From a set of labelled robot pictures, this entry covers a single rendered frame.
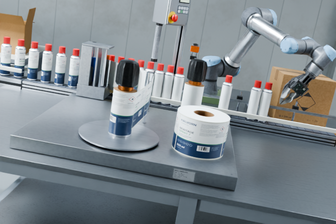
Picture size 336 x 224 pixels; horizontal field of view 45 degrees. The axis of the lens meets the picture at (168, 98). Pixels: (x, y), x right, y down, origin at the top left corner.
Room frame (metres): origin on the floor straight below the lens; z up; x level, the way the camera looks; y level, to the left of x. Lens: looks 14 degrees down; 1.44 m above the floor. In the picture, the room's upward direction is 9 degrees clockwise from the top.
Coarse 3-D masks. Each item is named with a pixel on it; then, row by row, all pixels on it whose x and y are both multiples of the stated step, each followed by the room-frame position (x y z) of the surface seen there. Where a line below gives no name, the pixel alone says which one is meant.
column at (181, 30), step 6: (186, 24) 2.19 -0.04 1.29; (180, 30) 2.19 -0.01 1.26; (180, 36) 2.20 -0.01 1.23; (180, 42) 2.19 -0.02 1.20; (174, 48) 2.19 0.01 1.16; (180, 48) 2.19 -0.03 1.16; (174, 54) 2.19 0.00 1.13; (180, 54) 2.19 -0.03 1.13; (174, 60) 2.19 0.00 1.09; (180, 60) 2.19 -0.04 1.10; (174, 66) 2.19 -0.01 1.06; (174, 72) 2.20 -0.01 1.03
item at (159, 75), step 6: (162, 66) 2.06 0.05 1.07; (156, 72) 2.05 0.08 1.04; (162, 72) 2.06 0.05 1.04; (156, 78) 2.05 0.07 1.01; (162, 78) 2.06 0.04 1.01; (156, 84) 2.05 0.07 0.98; (162, 84) 2.07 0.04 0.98; (156, 90) 2.05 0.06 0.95; (156, 96) 2.05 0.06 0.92; (156, 102) 2.05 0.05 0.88
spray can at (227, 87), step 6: (228, 78) 2.03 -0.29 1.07; (222, 84) 2.05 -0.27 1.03; (228, 84) 2.03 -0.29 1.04; (222, 90) 2.04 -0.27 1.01; (228, 90) 2.03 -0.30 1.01; (222, 96) 2.03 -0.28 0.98; (228, 96) 2.03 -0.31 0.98; (222, 102) 2.03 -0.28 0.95; (228, 102) 2.04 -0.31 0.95; (222, 108) 2.02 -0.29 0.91
